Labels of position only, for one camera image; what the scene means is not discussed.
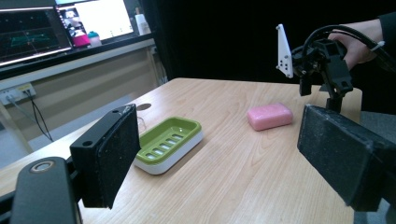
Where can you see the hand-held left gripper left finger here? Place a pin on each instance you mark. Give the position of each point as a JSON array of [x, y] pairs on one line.
[[106, 155]]

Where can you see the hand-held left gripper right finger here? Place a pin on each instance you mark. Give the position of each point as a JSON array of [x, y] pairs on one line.
[[339, 155]]

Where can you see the pink soap bar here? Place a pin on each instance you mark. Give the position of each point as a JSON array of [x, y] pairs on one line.
[[269, 116]]

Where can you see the green and white soap dish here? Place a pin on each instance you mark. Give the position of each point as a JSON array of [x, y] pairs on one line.
[[169, 143]]

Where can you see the black edged background desk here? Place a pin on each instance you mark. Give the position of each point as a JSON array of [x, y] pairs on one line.
[[93, 57]]

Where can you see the black curtain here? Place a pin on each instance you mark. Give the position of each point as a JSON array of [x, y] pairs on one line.
[[218, 40]]

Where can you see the teal lid bottle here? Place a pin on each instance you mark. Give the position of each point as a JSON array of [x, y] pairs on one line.
[[94, 39]]

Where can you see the pink cup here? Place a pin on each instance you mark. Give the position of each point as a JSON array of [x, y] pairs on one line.
[[81, 41]]

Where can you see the white bottle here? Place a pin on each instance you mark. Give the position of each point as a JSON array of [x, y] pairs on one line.
[[142, 24]]

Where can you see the bright screen monitor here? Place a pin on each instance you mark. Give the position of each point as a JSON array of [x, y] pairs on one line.
[[106, 17]]

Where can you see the dark screen monitor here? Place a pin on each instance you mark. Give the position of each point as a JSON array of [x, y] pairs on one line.
[[29, 35]]

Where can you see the white wall socket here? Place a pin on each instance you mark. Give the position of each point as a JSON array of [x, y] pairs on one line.
[[15, 92]]

